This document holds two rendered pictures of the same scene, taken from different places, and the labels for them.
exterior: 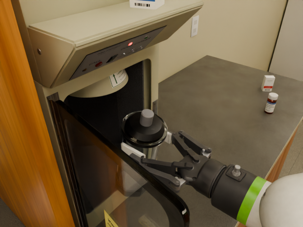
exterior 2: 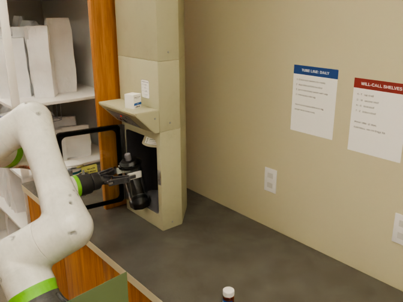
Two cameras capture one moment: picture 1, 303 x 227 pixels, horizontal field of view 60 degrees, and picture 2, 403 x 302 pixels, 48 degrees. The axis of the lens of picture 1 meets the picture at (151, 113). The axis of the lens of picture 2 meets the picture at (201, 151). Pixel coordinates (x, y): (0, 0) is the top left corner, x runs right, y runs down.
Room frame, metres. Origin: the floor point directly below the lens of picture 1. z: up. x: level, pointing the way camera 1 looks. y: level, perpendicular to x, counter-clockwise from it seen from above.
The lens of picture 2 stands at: (1.15, -1.81, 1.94)
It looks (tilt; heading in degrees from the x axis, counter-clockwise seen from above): 18 degrees down; 100
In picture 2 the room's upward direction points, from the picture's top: straight up
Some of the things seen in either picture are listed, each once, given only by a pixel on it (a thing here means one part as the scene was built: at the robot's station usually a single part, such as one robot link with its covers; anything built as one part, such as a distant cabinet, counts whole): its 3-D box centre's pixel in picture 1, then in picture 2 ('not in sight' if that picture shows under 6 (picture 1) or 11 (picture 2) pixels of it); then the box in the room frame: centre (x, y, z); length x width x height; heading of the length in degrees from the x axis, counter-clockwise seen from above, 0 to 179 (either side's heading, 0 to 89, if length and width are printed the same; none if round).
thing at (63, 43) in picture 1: (130, 38); (128, 116); (0.48, 0.04, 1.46); 0.32 x 0.11 x 0.10; 140
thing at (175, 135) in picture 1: (184, 150); (116, 178); (0.45, -0.08, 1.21); 0.11 x 0.01 x 0.04; 22
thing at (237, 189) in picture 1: (233, 188); (83, 183); (0.34, -0.16, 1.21); 0.09 x 0.06 x 0.12; 140
